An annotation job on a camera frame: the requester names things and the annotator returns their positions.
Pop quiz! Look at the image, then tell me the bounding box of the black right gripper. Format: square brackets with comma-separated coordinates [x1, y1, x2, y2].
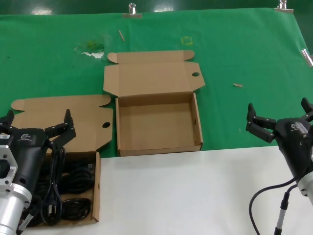
[246, 97, 313, 178]

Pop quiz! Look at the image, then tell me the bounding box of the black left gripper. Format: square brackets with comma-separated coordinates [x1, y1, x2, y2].
[0, 109, 77, 194]

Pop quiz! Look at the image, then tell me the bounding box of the open brown cardboard box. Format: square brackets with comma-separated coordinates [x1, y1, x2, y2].
[102, 49, 206, 157]
[0, 94, 114, 223]

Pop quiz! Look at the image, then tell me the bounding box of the green table cloth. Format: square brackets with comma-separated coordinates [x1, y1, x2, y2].
[0, 7, 313, 167]

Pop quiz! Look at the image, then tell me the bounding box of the cable with silver connector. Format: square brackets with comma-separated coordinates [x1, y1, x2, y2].
[273, 184, 298, 235]

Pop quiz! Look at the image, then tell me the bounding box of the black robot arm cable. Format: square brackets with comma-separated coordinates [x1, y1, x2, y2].
[249, 176, 298, 235]

